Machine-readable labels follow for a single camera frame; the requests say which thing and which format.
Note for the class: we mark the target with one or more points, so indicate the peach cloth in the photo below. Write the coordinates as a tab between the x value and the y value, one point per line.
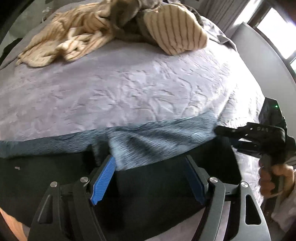
9	220

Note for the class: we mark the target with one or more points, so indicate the person's right forearm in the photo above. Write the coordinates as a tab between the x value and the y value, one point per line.
286	208

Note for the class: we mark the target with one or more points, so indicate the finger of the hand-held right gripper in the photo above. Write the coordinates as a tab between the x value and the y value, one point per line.
231	132
246	147

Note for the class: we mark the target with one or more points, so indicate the white panel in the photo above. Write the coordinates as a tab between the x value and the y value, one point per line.
261	64

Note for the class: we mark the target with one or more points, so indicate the grey curtain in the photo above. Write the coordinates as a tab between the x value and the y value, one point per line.
222	14

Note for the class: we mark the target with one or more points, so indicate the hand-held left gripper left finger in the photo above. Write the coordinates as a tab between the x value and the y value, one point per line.
104	180

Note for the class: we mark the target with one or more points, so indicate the bed with lavender quilt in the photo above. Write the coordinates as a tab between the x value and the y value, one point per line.
115	88

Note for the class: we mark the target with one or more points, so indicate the cream striped pillow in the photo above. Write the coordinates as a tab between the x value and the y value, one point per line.
175	30

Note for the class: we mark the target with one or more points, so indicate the cream striped sheet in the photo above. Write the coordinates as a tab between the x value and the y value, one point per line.
76	34

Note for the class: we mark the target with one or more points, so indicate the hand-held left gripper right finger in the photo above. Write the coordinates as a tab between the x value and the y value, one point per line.
196	183

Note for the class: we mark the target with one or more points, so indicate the person's right hand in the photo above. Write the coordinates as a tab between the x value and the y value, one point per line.
266	183

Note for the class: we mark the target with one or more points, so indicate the black pants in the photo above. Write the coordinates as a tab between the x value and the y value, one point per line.
150	190

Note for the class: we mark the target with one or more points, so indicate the window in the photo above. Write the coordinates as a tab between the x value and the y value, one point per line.
279	30

